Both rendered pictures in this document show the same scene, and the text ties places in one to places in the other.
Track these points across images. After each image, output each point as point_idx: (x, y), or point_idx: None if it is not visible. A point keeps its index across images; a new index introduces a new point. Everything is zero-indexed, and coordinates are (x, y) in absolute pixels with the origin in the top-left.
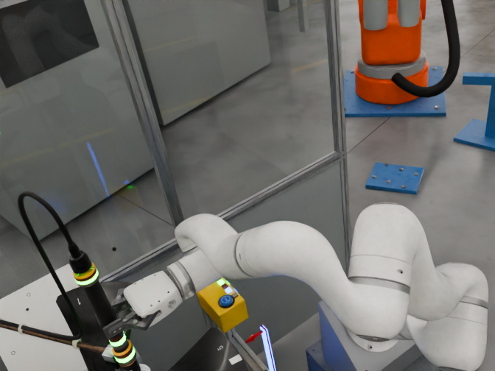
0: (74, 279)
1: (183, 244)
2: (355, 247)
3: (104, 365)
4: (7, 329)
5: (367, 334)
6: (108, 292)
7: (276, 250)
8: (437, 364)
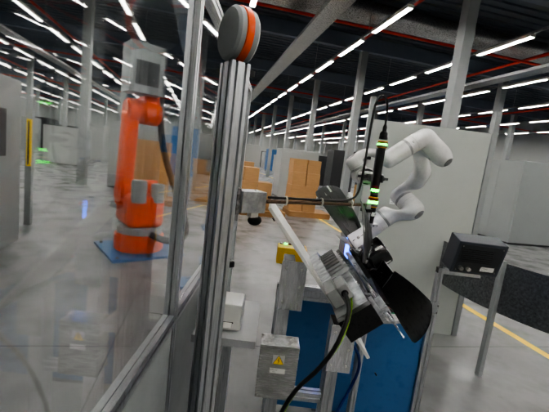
0: (278, 208)
1: (359, 162)
2: None
3: (352, 223)
4: (283, 223)
5: (451, 158)
6: (334, 190)
7: (431, 132)
8: (417, 212)
